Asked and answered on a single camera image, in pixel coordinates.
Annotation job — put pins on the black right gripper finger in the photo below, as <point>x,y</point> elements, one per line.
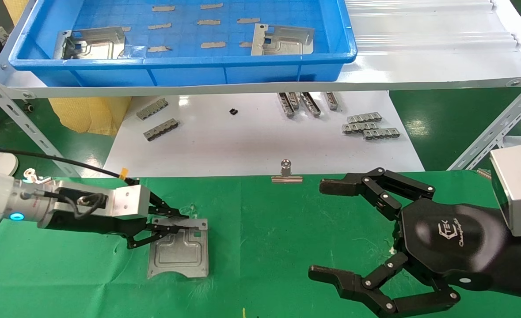
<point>353,285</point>
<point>375,185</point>

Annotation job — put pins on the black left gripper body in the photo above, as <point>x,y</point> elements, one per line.
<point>92,224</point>

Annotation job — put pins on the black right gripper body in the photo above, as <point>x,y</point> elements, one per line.
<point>450,238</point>

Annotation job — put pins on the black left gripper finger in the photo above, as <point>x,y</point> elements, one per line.
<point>165,210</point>
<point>172,226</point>

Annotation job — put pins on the stamped sheet metal part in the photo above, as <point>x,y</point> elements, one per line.
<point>178,256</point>
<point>96,44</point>
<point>287,42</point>

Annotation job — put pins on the grey metal slotted strip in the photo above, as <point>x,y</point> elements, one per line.
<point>382,134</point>
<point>161,130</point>
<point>332,100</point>
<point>152,109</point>
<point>294,100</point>
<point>310,104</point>
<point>286,106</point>
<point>364,117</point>
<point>357,128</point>

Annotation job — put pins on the silver binder clip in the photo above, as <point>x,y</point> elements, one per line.
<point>30,173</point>
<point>287,178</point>

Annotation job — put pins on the green cloth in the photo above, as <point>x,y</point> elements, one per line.
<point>264,247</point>

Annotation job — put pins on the yellow bag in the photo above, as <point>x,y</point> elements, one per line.
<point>92,115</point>

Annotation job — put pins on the perforated angle iron leg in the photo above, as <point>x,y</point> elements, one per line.
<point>30,128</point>
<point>494,128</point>

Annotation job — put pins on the white metal shelf board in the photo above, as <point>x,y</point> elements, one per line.
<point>419,66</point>

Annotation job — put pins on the blue plastic bin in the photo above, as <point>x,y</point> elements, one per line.
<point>189,70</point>

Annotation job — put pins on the clear plastic piece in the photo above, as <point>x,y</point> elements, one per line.
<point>135,51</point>

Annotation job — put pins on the translucent corrugated sheet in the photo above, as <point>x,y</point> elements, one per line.
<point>419,26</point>

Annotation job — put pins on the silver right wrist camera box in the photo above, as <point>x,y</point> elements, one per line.
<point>519,185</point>

